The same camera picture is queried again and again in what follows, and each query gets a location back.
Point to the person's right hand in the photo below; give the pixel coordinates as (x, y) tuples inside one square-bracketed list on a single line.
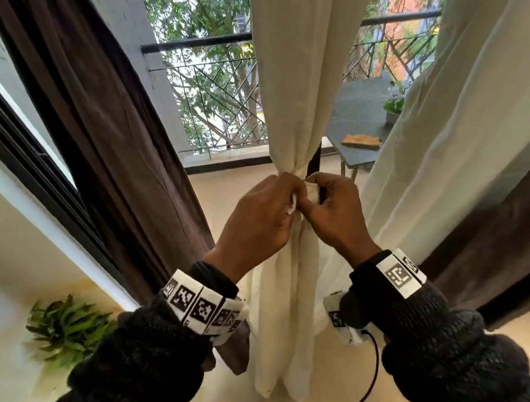
[(342, 222)]

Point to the person's left hand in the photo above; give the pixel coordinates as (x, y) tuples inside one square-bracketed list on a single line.
[(253, 226)]

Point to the person's left fingers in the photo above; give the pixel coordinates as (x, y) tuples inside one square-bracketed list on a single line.
[(285, 188)]

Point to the person's right thumb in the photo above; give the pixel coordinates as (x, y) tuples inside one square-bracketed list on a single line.
[(309, 212)]

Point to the white curtain tie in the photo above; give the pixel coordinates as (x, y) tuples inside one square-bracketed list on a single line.
[(291, 204)]

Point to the cream gathered curtain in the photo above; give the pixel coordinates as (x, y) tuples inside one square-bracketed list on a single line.
[(299, 83)]

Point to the person's right forearm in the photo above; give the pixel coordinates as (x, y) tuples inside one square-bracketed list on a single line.
[(446, 345)]

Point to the person's left forearm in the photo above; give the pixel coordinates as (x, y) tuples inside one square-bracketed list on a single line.
[(123, 384)]

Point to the wooden board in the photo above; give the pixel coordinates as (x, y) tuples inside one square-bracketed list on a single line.
[(361, 141)]

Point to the grey balcony table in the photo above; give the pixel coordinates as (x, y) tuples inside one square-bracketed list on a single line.
[(355, 110)]

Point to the white marker wristband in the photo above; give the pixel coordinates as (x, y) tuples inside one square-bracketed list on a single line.
[(203, 307), (401, 273)]

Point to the black metal balcony railing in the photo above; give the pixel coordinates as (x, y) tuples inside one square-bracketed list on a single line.
[(213, 94)]

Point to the small potted plant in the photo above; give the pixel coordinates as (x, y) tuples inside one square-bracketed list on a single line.
[(395, 103)]

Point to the cream wide curtain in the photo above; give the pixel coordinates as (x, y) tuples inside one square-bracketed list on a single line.
[(468, 125)]

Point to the dark brown curtain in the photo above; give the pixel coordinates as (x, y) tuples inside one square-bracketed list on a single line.
[(506, 246), (109, 145)]

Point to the green trees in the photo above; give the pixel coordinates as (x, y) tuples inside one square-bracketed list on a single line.
[(198, 9)]

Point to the orange building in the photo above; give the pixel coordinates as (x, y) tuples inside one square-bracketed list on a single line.
[(409, 2)]

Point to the green spiky leaf plant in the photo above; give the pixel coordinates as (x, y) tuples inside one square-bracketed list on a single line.
[(68, 328)]

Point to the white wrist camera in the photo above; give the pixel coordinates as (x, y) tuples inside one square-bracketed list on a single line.
[(344, 319)]

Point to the black window frame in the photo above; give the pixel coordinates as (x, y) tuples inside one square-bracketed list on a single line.
[(11, 138)]

